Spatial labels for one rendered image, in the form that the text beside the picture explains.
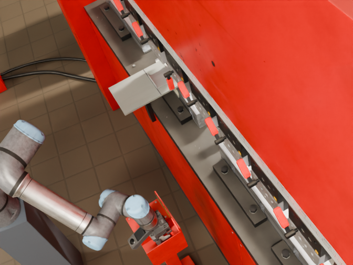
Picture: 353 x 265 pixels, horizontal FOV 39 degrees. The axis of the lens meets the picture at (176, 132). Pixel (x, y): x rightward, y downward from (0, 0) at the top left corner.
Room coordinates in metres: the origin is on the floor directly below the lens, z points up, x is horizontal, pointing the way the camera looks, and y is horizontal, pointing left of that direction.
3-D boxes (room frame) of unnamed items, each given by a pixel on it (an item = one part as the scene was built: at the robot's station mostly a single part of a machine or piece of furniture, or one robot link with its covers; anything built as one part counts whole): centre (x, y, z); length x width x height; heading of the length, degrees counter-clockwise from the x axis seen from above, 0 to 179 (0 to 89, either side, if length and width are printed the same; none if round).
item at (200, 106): (1.13, -0.15, 1.18); 0.15 x 0.09 x 0.17; 13
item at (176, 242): (0.92, 0.20, 0.75); 0.20 x 0.16 x 0.18; 16
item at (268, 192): (0.74, -0.25, 1.18); 0.15 x 0.09 x 0.17; 13
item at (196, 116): (1.44, -0.08, 0.92); 0.39 x 0.06 x 0.10; 13
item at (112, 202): (0.92, 0.30, 1.03); 0.11 x 0.11 x 0.08; 49
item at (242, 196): (0.89, -0.15, 0.89); 0.30 x 0.05 x 0.03; 13
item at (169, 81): (1.33, -0.04, 1.12); 0.04 x 0.02 x 0.10; 103
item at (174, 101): (1.44, -0.02, 0.89); 0.30 x 0.05 x 0.03; 13
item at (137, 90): (1.46, 0.07, 1.00); 0.26 x 0.18 x 0.01; 103
